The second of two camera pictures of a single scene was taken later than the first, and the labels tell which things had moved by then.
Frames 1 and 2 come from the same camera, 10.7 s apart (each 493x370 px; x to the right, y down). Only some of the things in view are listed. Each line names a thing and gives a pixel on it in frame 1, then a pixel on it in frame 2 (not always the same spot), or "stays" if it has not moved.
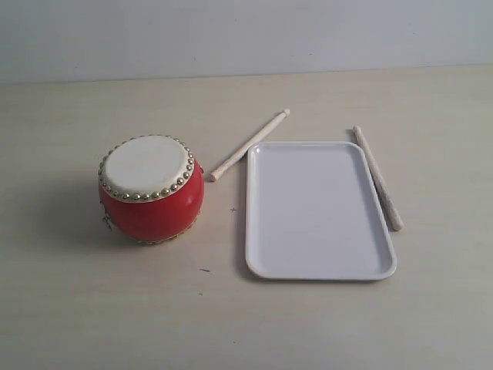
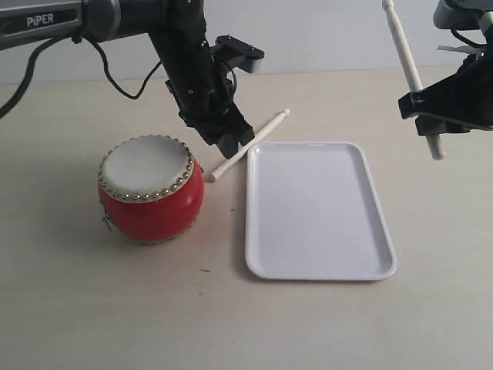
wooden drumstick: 387,203 → 434,141
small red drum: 151,187 stays
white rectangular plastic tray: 315,212 stays
